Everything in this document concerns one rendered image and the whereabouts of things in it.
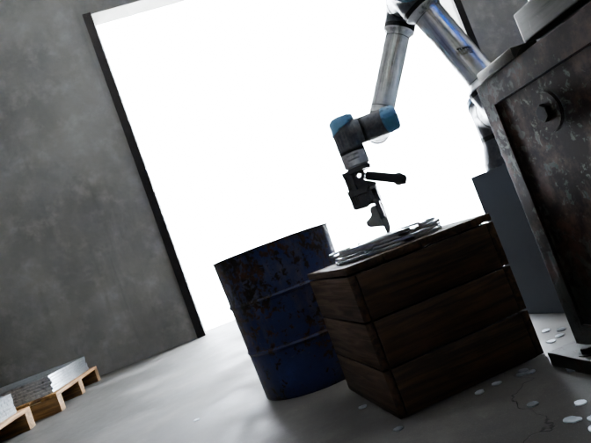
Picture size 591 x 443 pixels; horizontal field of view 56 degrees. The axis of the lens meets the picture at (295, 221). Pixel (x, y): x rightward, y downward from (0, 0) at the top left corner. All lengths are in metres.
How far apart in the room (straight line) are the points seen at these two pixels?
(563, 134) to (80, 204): 4.91
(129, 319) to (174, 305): 0.42
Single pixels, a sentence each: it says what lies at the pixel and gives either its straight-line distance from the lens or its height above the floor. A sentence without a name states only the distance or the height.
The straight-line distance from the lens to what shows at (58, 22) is 6.17.
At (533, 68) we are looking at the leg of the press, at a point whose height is 0.58.
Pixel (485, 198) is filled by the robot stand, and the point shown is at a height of 0.38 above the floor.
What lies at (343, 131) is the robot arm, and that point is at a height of 0.70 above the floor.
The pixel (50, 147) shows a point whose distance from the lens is 5.79.
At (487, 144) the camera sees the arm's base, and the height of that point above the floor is 0.52.
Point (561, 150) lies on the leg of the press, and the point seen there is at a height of 0.42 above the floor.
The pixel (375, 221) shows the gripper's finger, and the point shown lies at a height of 0.42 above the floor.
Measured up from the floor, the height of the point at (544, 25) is 0.65.
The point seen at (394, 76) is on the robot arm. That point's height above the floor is 0.82.
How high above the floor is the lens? 0.42
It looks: 3 degrees up
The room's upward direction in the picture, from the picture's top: 20 degrees counter-clockwise
